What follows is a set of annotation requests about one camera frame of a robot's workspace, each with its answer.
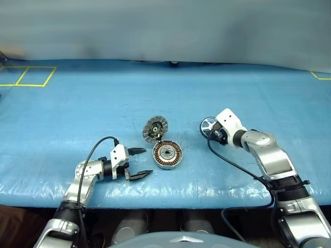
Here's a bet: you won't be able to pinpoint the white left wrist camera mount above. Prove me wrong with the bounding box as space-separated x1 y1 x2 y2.
110 144 130 181

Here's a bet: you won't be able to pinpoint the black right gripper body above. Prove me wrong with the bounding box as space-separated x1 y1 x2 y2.
212 123 230 147

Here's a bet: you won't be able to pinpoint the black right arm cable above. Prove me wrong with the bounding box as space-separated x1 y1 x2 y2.
206 136 276 243

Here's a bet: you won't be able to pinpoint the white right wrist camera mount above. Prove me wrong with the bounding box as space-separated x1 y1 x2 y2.
216 108 248 148

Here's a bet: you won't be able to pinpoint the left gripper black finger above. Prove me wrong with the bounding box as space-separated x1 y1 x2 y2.
128 169 154 183
128 146 147 157

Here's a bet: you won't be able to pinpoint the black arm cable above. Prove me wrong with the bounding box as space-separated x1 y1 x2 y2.
77 136 120 248
206 136 276 243

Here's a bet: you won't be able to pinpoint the dark rounded grey cylinder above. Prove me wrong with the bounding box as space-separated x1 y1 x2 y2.
115 213 151 241
180 213 215 236

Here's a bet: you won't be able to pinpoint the silver motor housing copper windings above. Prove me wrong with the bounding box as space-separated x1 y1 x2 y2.
152 140 185 171

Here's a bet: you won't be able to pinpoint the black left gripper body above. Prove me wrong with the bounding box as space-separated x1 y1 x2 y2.
116 160 132 182

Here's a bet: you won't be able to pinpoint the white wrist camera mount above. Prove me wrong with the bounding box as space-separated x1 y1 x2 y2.
110 144 130 181
216 108 248 148

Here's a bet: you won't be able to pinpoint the grey robot torso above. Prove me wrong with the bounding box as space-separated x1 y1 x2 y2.
111 231 223 248

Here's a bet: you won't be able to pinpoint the silver spoked rotor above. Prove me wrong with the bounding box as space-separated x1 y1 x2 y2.
199 116 218 139

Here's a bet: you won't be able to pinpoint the round silver motor lid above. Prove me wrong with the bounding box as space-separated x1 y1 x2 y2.
142 115 170 143

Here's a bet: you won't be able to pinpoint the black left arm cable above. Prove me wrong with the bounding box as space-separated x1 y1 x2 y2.
77 136 120 248

